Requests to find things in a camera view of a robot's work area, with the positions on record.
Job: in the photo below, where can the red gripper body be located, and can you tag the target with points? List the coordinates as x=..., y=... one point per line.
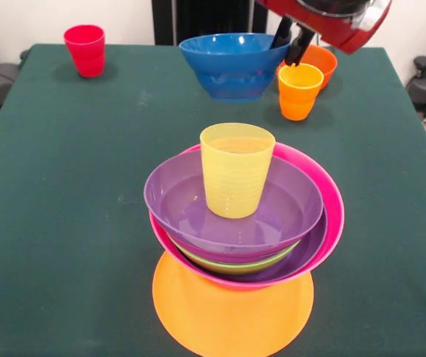
x=342, y=35

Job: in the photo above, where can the orange plastic cup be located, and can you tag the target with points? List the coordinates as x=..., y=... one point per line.
x=298, y=96

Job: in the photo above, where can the light green plastic bowl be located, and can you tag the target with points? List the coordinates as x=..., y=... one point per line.
x=235, y=268

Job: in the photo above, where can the yellow plastic cup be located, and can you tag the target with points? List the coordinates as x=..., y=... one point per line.
x=235, y=175

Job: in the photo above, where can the small red-orange plastic bowl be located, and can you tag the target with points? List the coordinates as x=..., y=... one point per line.
x=326, y=63

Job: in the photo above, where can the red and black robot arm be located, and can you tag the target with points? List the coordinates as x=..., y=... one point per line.
x=335, y=5

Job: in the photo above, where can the dark green tablecloth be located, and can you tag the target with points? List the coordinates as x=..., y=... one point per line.
x=49, y=241

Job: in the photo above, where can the large orange plastic bowl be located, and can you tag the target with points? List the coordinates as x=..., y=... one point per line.
x=216, y=323

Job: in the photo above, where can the blue plastic bowl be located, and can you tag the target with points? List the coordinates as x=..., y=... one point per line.
x=231, y=74

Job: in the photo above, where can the purple plastic bowl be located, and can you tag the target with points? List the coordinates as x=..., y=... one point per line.
x=171, y=193
x=309, y=251

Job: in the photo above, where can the large pink plastic bowl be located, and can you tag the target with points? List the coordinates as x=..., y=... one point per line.
x=333, y=208

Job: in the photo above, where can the red plastic cup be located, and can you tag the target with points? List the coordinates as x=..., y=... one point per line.
x=84, y=52

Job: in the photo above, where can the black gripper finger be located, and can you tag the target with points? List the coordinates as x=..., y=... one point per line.
x=298, y=48
x=282, y=33

